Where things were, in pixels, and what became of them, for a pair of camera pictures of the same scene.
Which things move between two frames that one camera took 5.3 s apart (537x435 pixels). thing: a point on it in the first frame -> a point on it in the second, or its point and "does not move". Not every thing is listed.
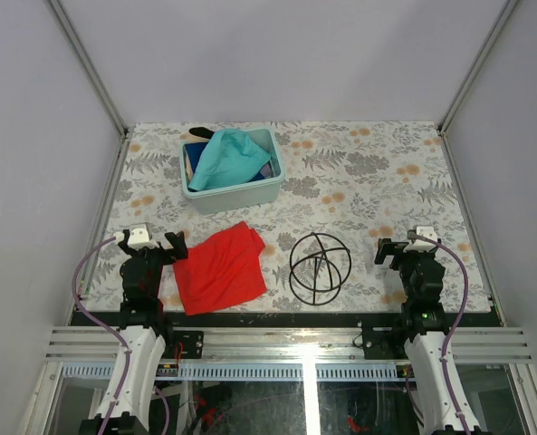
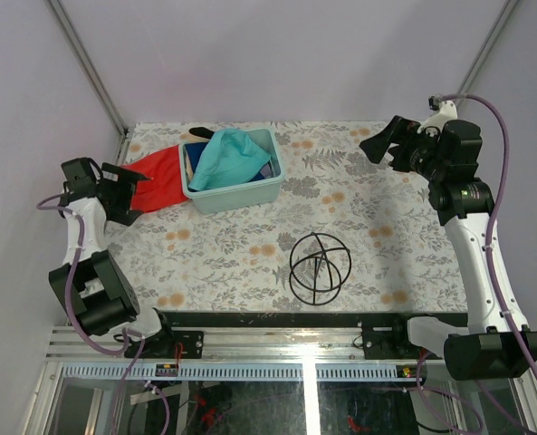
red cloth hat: x=223 y=269 -> x=166 y=188
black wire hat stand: x=319 y=264 does not move
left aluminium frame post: x=89 y=66 does not move
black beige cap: x=202 y=131 does not move
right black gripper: x=386 y=247 -> x=399 y=130
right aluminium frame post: x=505 y=14 does not move
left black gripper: x=178 y=253 -> x=125 y=183
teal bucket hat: x=230 y=157 does not move
